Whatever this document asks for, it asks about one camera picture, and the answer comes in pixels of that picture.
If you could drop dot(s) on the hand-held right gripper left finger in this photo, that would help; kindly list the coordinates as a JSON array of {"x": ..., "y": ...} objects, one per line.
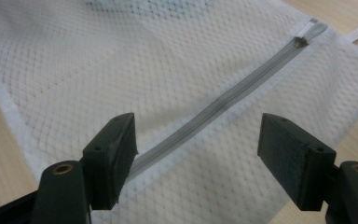
[{"x": 108, "y": 161}]

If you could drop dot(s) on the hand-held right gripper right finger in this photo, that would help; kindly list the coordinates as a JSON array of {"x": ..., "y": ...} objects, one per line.
[{"x": 295, "y": 161}]

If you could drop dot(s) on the white mesh laundry bag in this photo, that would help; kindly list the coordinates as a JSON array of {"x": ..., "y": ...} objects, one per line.
[{"x": 180, "y": 62}]

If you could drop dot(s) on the mint green knit garment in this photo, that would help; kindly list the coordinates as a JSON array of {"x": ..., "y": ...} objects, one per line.
[{"x": 149, "y": 5}]

